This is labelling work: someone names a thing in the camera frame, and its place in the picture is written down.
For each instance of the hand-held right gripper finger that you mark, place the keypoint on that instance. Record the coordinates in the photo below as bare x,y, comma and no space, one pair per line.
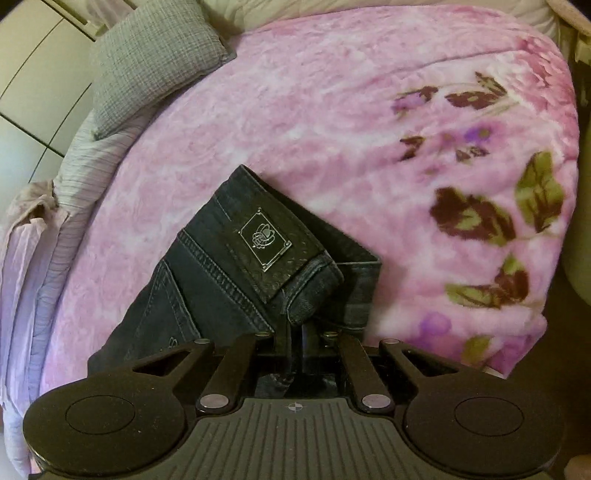
344,350

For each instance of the pink floral blanket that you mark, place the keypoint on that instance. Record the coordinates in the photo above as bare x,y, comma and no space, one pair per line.
346,138

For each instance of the dark denim jeans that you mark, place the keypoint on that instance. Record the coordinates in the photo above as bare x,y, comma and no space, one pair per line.
221,277

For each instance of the cream wardrobe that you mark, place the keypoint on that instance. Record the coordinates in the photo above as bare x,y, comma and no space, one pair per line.
41,69

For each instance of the striped white quilt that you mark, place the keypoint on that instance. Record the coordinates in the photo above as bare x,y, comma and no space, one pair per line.
83,184

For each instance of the grey checked pillow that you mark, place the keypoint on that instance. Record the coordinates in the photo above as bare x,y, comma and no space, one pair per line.
157,64

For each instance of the pink pillow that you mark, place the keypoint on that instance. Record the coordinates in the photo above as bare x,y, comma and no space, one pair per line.
23,277

